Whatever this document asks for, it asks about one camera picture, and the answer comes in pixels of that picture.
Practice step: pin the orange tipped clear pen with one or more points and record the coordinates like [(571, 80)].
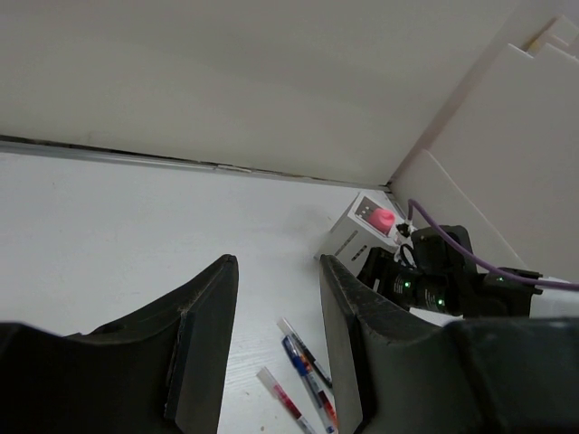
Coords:
[(288, 329)]

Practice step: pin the blue clear pen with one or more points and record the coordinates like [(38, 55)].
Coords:
[(317, 395)]

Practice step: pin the aluminium rail back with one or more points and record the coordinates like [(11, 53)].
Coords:
[(33, 147)]

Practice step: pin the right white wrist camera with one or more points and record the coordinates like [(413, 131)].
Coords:
[(402, 239)]

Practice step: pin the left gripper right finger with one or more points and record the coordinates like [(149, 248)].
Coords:
[(393, 372)]

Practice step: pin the pink eraser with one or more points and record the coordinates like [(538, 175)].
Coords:
[(382, 220)]

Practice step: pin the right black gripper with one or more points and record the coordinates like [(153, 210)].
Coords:
[(430, 275)]

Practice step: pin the purple tipped pen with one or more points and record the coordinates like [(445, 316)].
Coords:
[(275, 389)]

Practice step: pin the white two-slot pen holder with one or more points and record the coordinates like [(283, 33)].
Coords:
[(351, 237)]

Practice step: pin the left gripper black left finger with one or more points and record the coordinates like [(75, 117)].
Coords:
[(159, 369)]

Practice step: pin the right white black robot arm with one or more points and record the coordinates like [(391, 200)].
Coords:
[(511, 292)]

